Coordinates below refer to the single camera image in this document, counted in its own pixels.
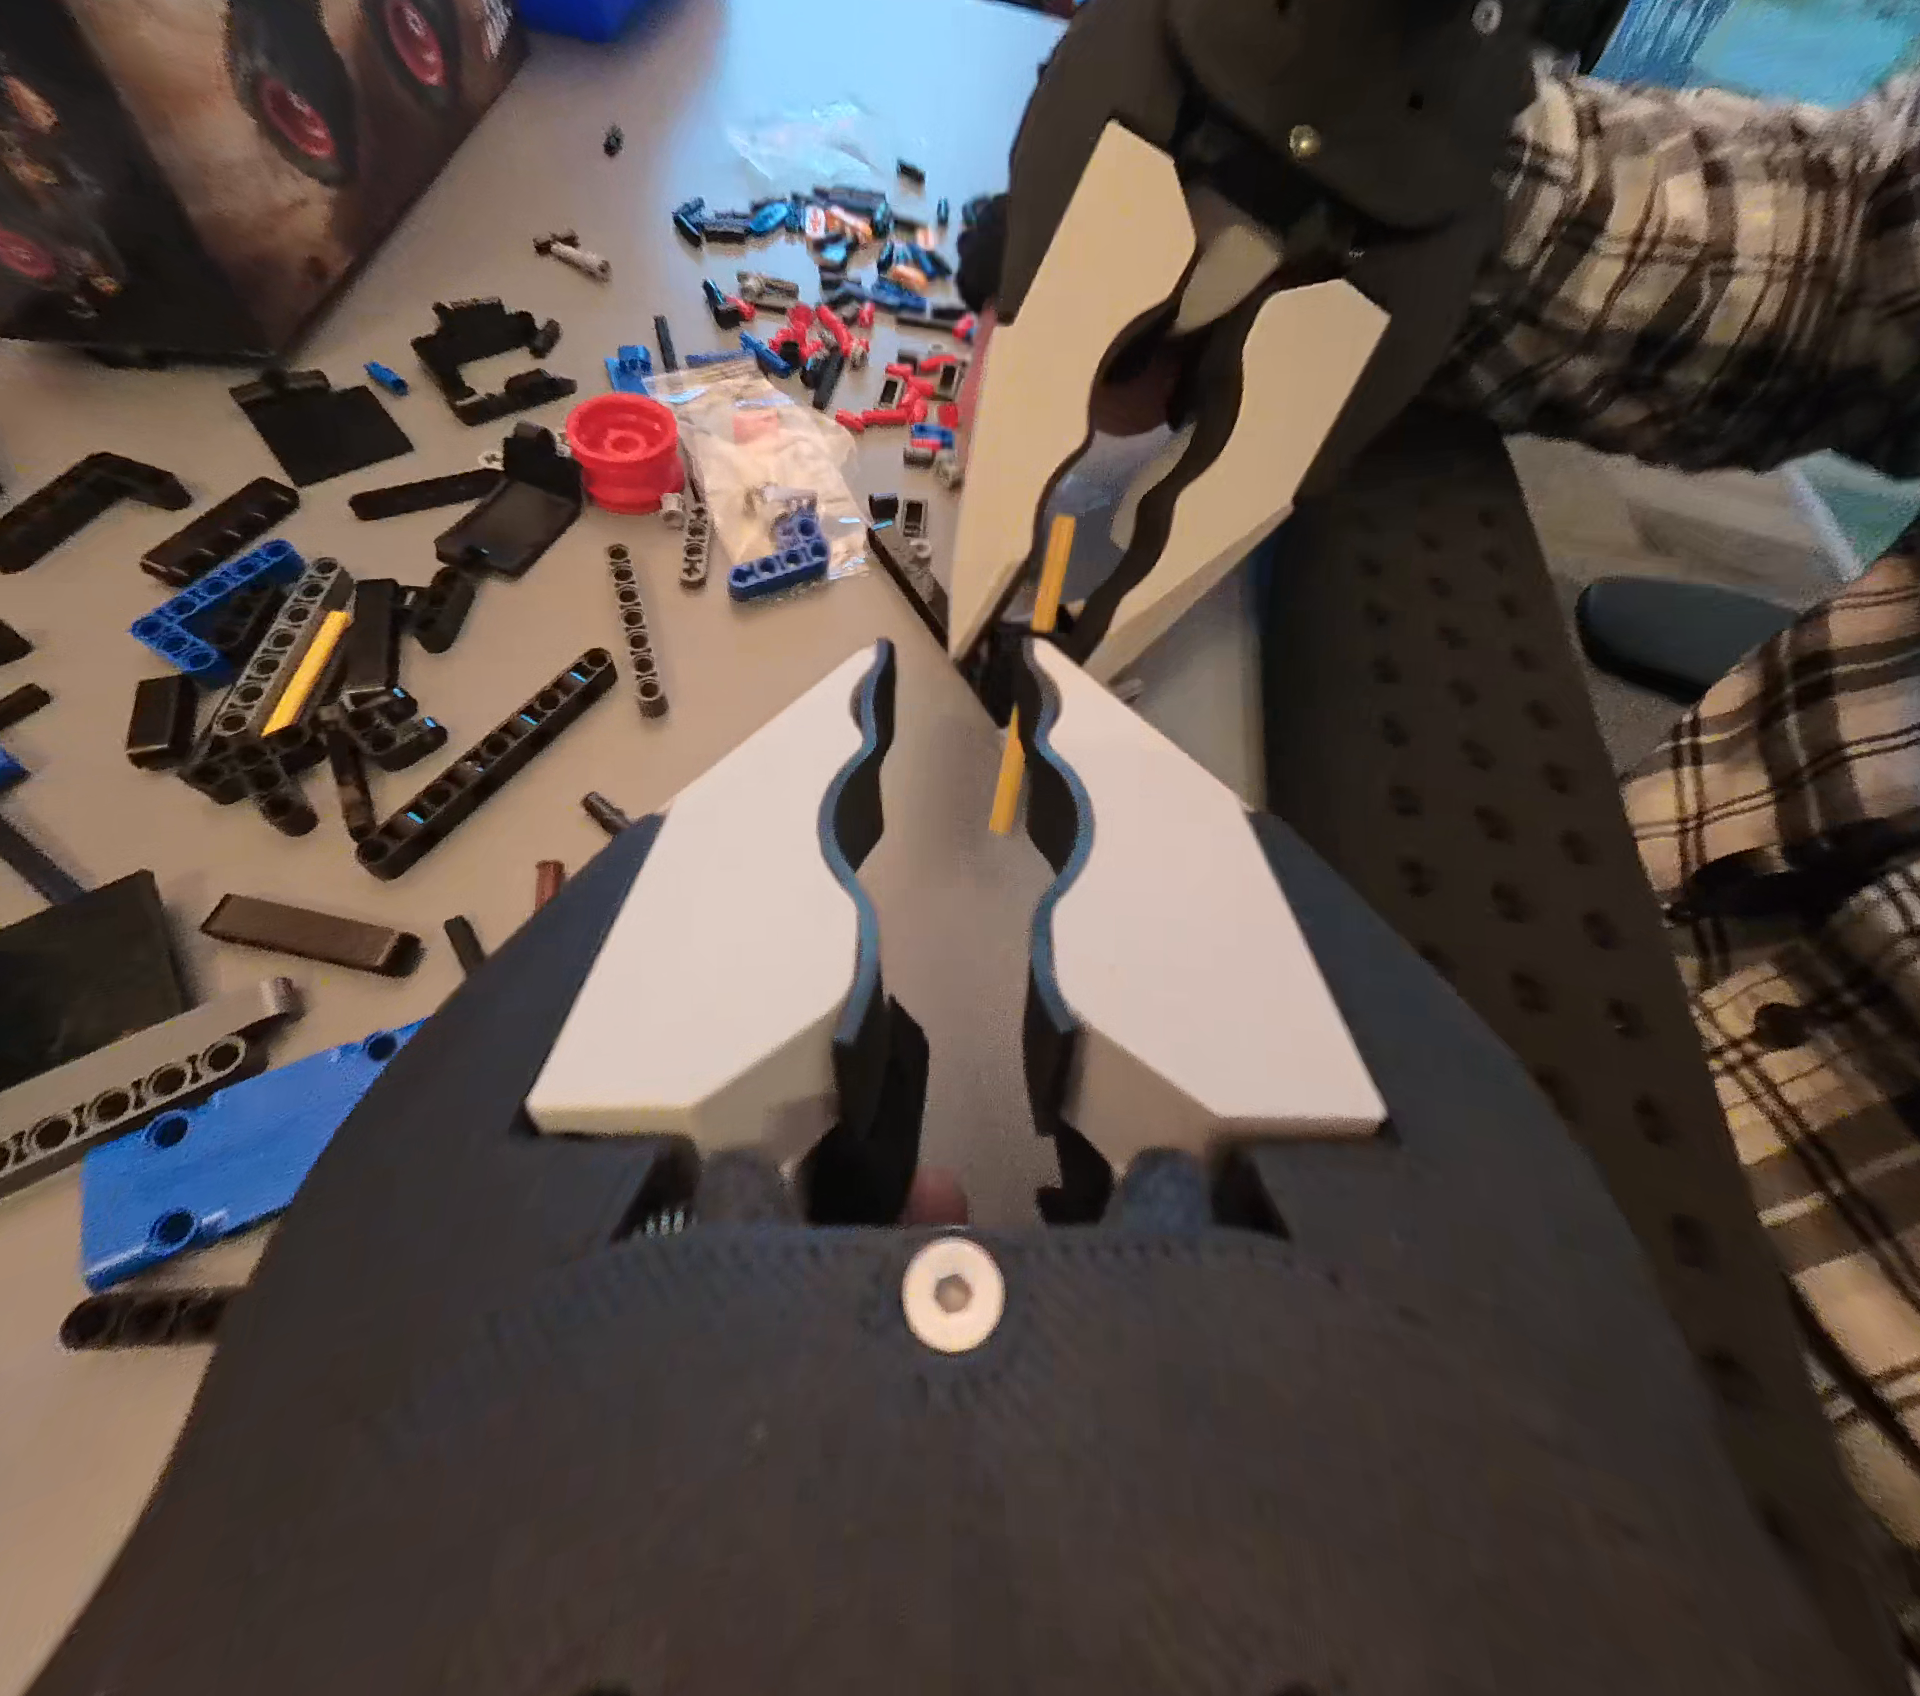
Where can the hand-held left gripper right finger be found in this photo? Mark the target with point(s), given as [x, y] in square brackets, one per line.
[1214, 977]

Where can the red wheel hub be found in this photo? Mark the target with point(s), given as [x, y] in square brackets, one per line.
[622, 451]

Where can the black square panel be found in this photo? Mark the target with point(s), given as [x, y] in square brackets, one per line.
[322, 429]

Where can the pile of black and blue bricks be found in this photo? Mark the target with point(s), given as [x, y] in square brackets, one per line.
[481, 766]

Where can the grey desk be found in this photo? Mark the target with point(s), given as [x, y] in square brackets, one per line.
[841, 47]

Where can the black toy set box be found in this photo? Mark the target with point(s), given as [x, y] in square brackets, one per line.
[224, 0]

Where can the white pin with black connector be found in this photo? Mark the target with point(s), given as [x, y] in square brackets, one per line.
[572, 253]

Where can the short grey beam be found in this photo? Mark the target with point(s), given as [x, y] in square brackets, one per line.
[693, 542]

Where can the person's right forearm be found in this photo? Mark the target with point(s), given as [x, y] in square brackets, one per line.
[1695, 272]

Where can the short brown axle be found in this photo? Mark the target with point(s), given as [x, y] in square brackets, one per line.
[546, 885]

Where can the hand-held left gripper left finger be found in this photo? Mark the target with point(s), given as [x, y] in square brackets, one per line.
[688, 977]

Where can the black curved panel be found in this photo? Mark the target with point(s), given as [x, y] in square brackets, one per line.
[511, 512]

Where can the pile of red and blue connectors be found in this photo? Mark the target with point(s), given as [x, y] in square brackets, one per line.
[841, 332]

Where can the person in plaid shirt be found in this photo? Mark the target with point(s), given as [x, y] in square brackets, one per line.
[1785, 977]

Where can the crumpled clear plastic bag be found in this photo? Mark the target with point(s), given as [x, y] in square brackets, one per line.
[796, 136]

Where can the blue angled beam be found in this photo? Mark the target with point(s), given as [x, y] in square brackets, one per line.
[781, 558]
[209, 616]

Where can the clear bag of parts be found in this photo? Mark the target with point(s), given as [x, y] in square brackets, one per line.
[765, 451]

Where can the short yellow axle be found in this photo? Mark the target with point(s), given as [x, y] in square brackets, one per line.
[306, 673]

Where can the yellow axle with black connector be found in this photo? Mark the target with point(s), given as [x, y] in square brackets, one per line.
[1003, 781]

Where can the dark grey long beam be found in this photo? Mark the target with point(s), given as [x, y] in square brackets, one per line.
[638, 631]

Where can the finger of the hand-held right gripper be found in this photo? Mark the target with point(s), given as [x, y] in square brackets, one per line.
[1291, 407]
[1048, 301]

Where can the blue rectangular panel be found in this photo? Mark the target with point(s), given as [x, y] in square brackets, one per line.
[224, 1157]

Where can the black dotted mat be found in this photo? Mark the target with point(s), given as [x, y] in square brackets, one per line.
[1424, 752]

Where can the black chair armrest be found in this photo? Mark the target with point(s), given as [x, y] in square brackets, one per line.
[1680, 631]

